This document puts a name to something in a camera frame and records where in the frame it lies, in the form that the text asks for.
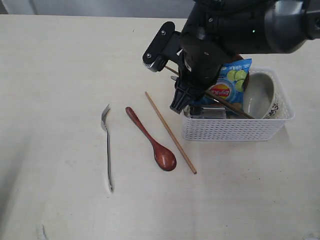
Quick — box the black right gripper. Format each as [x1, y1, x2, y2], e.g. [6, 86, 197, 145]
[170, 0, 265, 114]

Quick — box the dark wooden chopstick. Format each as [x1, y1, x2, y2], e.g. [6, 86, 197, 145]
[174, 64, 254, 119]

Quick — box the white perforated plastic basket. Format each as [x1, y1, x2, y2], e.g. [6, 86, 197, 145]
[181, 67, 295, 142]

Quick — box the red-brown wooden spoon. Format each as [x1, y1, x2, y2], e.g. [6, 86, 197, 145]
[125, 106, 177, 172]

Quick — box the light wooden chopstick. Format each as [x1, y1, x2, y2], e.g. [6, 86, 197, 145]
[144, 91, 197, 175]

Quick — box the silver metal fork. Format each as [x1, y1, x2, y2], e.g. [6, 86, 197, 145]
[100, 104, 114, 193]

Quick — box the silver table knife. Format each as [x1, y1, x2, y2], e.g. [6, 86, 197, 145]
[170, 76, 179, 82]

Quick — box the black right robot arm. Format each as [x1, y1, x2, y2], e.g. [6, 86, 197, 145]
[170, 0, 320, 113]

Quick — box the shiny steel cup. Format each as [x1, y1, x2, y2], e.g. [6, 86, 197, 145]
[186, 105, 227, 119]

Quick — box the blue chips bag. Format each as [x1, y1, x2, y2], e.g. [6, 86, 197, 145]
[192, 57, 253, 113]

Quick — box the brown round plate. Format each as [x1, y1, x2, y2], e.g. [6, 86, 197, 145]
[230, 54, 250, 92]

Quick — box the white floral ceramic bowl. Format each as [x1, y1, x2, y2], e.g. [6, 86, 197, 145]
[243, 72, 280, 119]

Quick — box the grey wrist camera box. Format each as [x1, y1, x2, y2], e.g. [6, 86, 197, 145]
[142, 21, 182, 73]

